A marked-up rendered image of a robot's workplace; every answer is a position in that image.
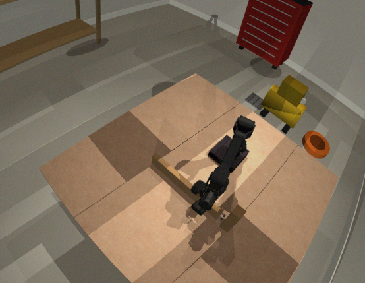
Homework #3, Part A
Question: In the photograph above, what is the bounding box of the wooden rail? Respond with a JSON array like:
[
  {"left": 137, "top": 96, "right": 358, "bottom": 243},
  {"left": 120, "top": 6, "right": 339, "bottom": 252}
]
[{"left": 152, "top": 153, "right": 226, "bottom": 220}]

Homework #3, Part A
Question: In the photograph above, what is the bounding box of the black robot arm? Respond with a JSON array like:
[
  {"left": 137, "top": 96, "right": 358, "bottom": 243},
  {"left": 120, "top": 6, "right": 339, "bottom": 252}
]
[{"left": 191, "top": 116, "right": 256, "bottom": 210}]

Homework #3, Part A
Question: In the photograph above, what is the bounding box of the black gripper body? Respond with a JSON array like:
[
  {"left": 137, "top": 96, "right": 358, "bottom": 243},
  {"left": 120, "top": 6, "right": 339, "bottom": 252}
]
[{"left": 191, "top": 201, "right": 206, "bottom": 216}]

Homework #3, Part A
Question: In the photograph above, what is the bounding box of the brown wooden post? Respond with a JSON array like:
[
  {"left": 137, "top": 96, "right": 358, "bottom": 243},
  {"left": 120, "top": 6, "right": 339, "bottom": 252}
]
[{"left": 220, "top": 205, "right": 246, "bottom": 233}]

